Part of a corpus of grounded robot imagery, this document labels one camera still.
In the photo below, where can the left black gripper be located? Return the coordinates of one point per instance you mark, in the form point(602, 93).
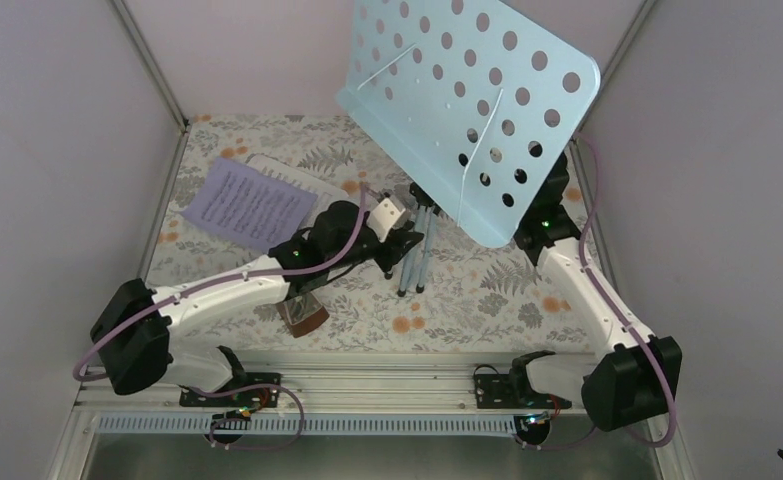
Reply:
point(395, 245)

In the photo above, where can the white sheet music page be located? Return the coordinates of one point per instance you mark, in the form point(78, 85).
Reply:
point(325, 192)

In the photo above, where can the clear plastic metronome cover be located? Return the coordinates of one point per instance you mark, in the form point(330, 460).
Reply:
point(298, 309)

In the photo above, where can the brown wooden metronome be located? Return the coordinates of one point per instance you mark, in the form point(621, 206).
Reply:
point(307, 326)

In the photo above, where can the lavender sheet music page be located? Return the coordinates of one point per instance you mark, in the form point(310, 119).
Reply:
point(242, 205)

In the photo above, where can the light blue music stand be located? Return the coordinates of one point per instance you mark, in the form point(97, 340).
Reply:
point(476, 103)

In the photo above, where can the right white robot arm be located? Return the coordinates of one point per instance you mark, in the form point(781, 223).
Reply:
point(635, 373)

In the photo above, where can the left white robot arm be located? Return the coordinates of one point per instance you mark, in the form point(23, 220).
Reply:
point(137, 335)

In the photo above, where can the floral patterned table mat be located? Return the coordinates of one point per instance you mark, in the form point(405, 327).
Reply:
point(475, 299)

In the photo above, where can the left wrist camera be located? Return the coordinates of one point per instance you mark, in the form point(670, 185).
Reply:
point(389, 214)

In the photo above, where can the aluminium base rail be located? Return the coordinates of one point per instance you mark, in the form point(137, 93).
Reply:
point(378, 383)

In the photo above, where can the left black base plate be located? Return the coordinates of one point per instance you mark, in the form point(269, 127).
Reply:
point(251, 400)

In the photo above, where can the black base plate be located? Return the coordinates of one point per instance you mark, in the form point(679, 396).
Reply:
point(251, 400)
point(495, 392)

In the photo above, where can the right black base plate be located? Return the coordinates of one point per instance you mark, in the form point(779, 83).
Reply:
point(495, 392)

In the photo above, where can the perforated cable tray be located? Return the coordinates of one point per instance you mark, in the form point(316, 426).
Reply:
point(318, 424)

